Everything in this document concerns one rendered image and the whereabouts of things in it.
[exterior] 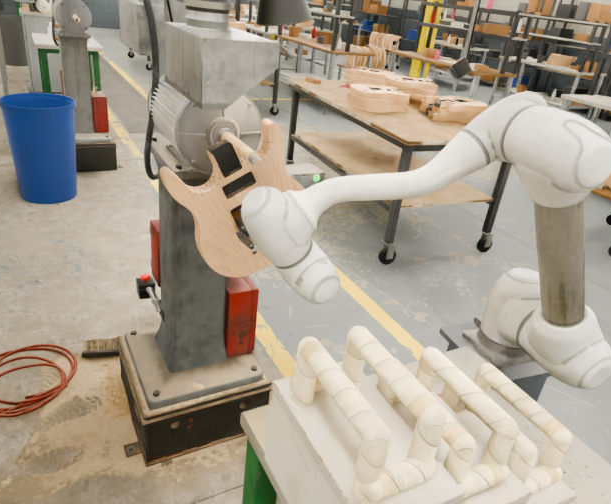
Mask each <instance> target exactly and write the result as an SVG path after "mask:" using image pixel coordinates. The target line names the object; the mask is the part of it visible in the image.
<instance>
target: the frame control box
mask: <svg viewBox="0 0 611 504"><path fill-rule="evenodd" d="M285 167H286V169H287V171H288V173H289V174H290V175H293V176H295V178H296V181H297V182H298V183H300V184H301V185H302V186H303V188H304V189H307V188H309V187H311V186H313V185H314V184H317V183H320V182H322V181H324V175H325V173H324V172H323V171H321V170H320V169H318V168H317V167H315V166H314V165H312V164H294V165H285ZM316 173H318V174H319V175H320V180H319V181H318V182H313V180H312V177H313V175H314V174H316Z"/></svg>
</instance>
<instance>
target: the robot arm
mask: <svg viewBox="0 0 611 504"><path fill-rule="evenodd" d="M497 159H498V160H499V161H503V162H508V163H512V164H514V165H515V168H516V171H517V173H518V175H519V177H520V179H521V181H522V183H523V185H524V187H525V190H526V192H527V194H528V196H529V197H530V198H531V199H532V200H533V201H534V213H535V227H536V241H537V255H538V269H539V273H538V272H536V271H534V270H531V269H527V268H514V269H511V270H510V271H508V272H506V273H504V274H503V275H502V276H501V277H500V279H499V280H498V281H497V282H496V284H495V285H494V287H493V289H492V291H491V293H490V295H489V298H488V301H487V303H486V306H485V310H484V313H483V317H481V316H476V317H474V323H475V324H476V326H477V327H478V329H476V330H464V331H463V332H462V336H463V337H464V338H465V339H467V340H468V341H469V342H470V343H471V344H472V345H473V346H474V347H476V348H477V349H478V350H479V351H480V352H481V353H482V354H483V355H484V356H485V357H486V358H487V359H488V360H489V362H490V363H491V364H492V365H493V366H494V367H495V368H497V369H498V370H501V369H503V368H505V367H508V366H513V365H518V364H523V363H529V362H536V363H538V364H539V365H540V366H541V367H542V368H543V369H544V370H546V371H547V372H548V373H549V374H551V375H552V376H553V377H555V378H556V379H557V380H559V381H561V382H563V383H565V384H567V385H570V386H573V387H576V388H580V389H583V388H587V389H591V388H594V387H597V386H599V385H600V384H602V383H603V382H604V381H605V380H606V379H607V378H608V377H609V376H610V375H611V347H610V345H609V344H608V343H607V342H606V341H605V340H604V336H603V334H602V332H601V329H600V327H599V324H598V322H597V319H596V316H595V314H594V312H593V311H592V310H591V309H590V308H589V307H588V306H586V305H585V198H586V196H587V195H588V194H589V193H590V192H591V190H593V189H596V188H597V187H599V186H601V185H602V184H603V183H604V182H605V181H606V180H607V179H608V178H609V176H610V175H611V138H610V137H609V136H608V135H607V134H606V133H605V132H604V131H603V130H602V129H601V128H600V127H598V126H597V125H596V124H594V123H592V122H591V121H589V120H587V119H584V118H582V117H580V116H577V115H575V114H572V113H569V112H566V111H563V110H560V109H556V108H552V107H548V105H547V103H546V101H545V100H544V99H543V98H542V97H541V96H540V95H539V94H537V93H535V92H531V91H525V92H520V93H516V94H514V95H511V96H508V97H506V98H504V99H502V100H500V101H498V102H497V103H495V104H494V105H492V106H491V107H489V108H488V109H486V110H485V111H483V112H482V113H481V114H479V115H478V116H477V117H475V118H474V119H473V120H472V121H471V122H470V123H469V124H468V125H467V126H465V127H464V128H463V129H462V130H461V131H460V132H459V133H457V134H456V136H455V137H454V138H453V139H452V140H451V141H450V142H449V143H448V144H447V145H446V146H445V147H444V149H443V150H442V151H441V152H440V153H439V154H438V155H437V156H436V157H435V158H434V159H432V160H431V161H430V162H429V163H428V164H426V165H425V166H423V167H421V168H419V169H416V170H413V171H408V172H400V173H385V174H369V175H353V176H343V177H336V178H331V179H328V180H325V181H322V182H320V183H317V184H315V185H313V186H311V187H309V188H307V189H305V190H302V191H291V190H287V191H286V192H280V191H279V190H278V189H276V188H272V187H267V186H262V187H258V188H255V189H253V190H252V191H251V192H249V193H248V194H247V196H246V197H245V198H244V200H243V202H242V207H241V217H242V220H241V219H240V218H237V219H236V220H237V222H238V224H237V227H238V229H239V230H240V231H237V232H236V235H237V237H238V239H239V240H240V241H241V242H242V243H243V244H245V245H246V246H247V247H248V248H250V250H251V252H252V254H256V253H257V250H260V251H261V253H262V254H263V255H264V256H265V257H266V258H268V259H269V260H270V261H271V262H272V263H273V264H274V266H275V267H276V268H277V270H278V271H279V273H280V274H281V276H282V278H283V279H284V280H285V281H286V283H287V284H288V285H289V286H290V287H291V288H292V289H293V290H294V291H295V292H296V293H298V294H299V295H300V296H301V297H303V298H304V299H306V300H308V301H310V302H313V303H316V304H322V303H325V302H326V301H328V300H330V299H331V298H332V297H333V296H334V295H335V294H336V293H337V292H338V290H339V288H340V278H339V275H338V273H337V270H336V269H335V267H334V265H333V264H332V263H331V262H330V260H329V259H328V257H327V255H326V254H325V253H324V252H323V251H322V250H321V249H320V248H319V247H318V246H317V244H316V243H315V242H314V241H313V240H312V238H311V236H312V234H313V232H314V231H315V230H316V229H317V222H318V219H319V217H320V215H321V214H322V213H323V212H324V211H325V210H326V209H328V208H329V207H331V206H333V205H335V204H338V203H341V202H347V201H369V200H396V199H410V198H417V197H421V196H425V195H428V194H431V193H433V192H436V191H438V190H440V189H442V188H444V187H446V186H448V185H450V184H452V183H454V182H455V181H457V180H459V179H461V178H463V177H465V176H467V175H469V174H471V173H473V172H476V171H478V170H480V169H482V168H484V167H485V166H487V165H489V164H490V163H492V162H494V161H496V160H497ZM248 237H249V238H251V239H252V240H250V239H249V238H248ZM252 241H253V242H252Z"/></svg>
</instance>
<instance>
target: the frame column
mask: <svg viewBox="0 0 611 504"><path fill-rule="evenodd" d="M154 159H155V161H156V164H157V167H158V191H159V235H160V279H161V306H162V308H163V311H164V321H163V320H162V318H161V323H160V327H159V329H158V331H157V333H156V335H155V340H156V343H157V345H158V348H159V350H160V352H161V355H162V357H163V359H164V362H165V364H166V367H167V369H168V371H169V372H170V373H176V372H180V371H184V370H188V369H193V368H197V367H201V366H205V365H209V364H213V363H217V362H222V361H226V360H229V359H231V358H227V355H226V345H225V335H224V334H225V313H226V291H227V276H223V275H221V274H219V273H217V272H215V271H214V270H213V269H212V268H211V267H210V266H209V265H208V264H207V263H206V261H205V260H204V259H203V257H202V256H201V254H200V252H199V250H198V248H197V245H196V241H195V222H194V218H193V215H192V213H191V211H190V210H189V209H187V208H186V207H185V206H183V205H181V204H180V203H179V202H177V201H176V200H175V199H174V198H173V197H172V195H171V194H170V193H169V192H168V190H167V189H166V187H165V186H164V184H163V182H162V179H161V176H160V169H161V168H162V165H161V164H160V163H159V162H158V160H157V159H156V158H155V157H154ZM208 180H209V179H196V180H182V182H183V183H185V184H186V185H188V186H192V187H197V186H201V185H203V184H205V183H206V182H207V181H208Z"/></svg>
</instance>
